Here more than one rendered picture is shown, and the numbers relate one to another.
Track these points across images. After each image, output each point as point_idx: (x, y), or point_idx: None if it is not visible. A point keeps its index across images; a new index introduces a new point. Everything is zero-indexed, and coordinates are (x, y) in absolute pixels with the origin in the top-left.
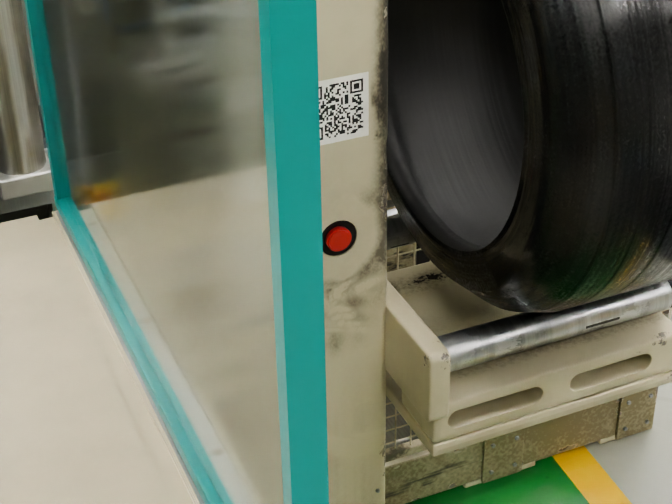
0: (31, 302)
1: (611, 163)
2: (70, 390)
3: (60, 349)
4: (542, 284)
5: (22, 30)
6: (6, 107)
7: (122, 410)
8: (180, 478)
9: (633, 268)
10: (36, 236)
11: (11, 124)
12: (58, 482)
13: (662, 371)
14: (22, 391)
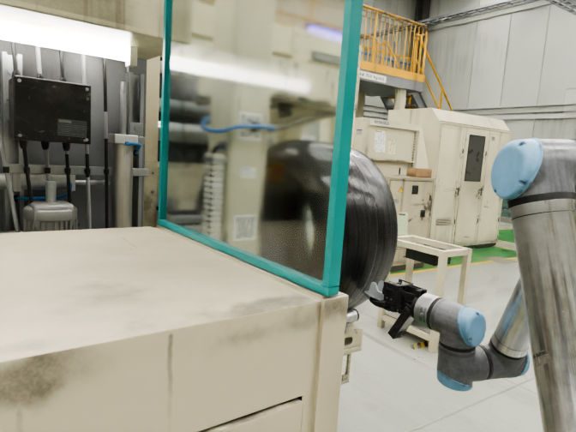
0: (159, 238)
1: (346, 240)
2: (186, 251)
3: (177, 245)
4: None
5: (131, 189)
6: (121, 218)
7: (211, 255)
8: (243, 266)
9: (351, 288)
10: (153, 229)
11: (122, 225)
12: (194, 265)
13: (356, 345)
14: (166, 251)
